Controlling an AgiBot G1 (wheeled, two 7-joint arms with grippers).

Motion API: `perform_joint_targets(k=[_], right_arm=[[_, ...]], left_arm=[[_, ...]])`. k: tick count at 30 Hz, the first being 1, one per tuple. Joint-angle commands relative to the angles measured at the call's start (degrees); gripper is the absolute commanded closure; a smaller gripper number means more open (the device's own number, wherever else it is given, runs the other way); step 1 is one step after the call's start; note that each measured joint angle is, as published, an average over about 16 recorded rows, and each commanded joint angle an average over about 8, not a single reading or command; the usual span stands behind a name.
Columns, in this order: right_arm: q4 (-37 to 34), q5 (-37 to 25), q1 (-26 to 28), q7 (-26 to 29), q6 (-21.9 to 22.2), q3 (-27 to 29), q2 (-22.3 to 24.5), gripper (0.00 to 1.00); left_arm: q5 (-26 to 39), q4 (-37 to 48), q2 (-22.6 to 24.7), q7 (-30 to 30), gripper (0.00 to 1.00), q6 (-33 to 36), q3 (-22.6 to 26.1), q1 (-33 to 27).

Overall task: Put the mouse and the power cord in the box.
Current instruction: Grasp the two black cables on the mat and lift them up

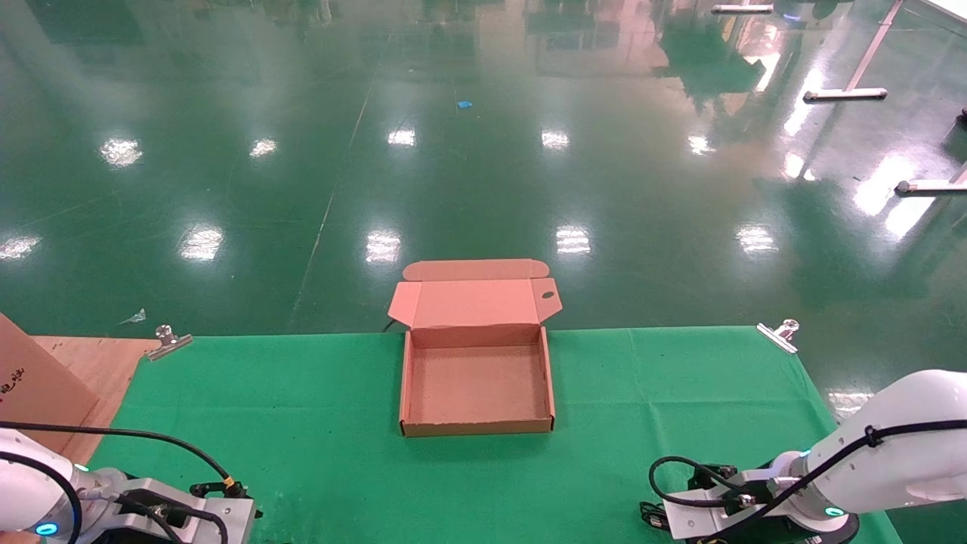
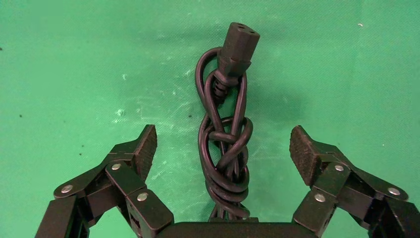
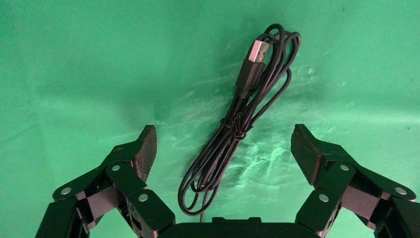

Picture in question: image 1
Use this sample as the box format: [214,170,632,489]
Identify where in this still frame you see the looped black right arm cable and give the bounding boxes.
[648,456,749,508]

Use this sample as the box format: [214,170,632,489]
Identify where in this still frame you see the long black arm cable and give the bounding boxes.
[699,419,967,543]
[0,420,236,493]

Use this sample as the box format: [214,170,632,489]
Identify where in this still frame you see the looped black arm cable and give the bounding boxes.
[648,456,749,508]
[0,451,82,544]

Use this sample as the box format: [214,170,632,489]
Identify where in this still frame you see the white table leg with foot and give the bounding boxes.
[803,0,905,104]

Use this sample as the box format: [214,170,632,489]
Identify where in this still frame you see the green table cloth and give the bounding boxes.
[89,326,904,544]

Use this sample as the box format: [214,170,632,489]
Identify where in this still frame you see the white table foot with cap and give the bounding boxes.
[895,161,967,196]

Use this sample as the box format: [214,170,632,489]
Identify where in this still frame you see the silver binder clip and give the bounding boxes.
[147,325,193,362]
[757,319,800,354]

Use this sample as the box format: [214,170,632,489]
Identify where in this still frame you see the open brown cardboard box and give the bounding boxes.
[388,259,564,437]

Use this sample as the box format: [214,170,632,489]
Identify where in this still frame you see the long black right arm cable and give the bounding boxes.
[699,419,967,543]

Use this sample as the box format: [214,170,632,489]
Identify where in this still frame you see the black USB cable bundle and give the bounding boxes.
[640,502,675,534]

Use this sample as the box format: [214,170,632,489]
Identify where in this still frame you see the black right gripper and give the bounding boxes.
[706,516,860,544]

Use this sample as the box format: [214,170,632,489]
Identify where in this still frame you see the looped black left arm cable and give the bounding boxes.
[0,451,82,544]

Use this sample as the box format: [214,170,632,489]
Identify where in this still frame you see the brown carton with red print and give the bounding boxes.
[0,314,100,456]

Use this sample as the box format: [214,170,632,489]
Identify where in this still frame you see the long black left arm cable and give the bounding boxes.
[0,420,236,493]

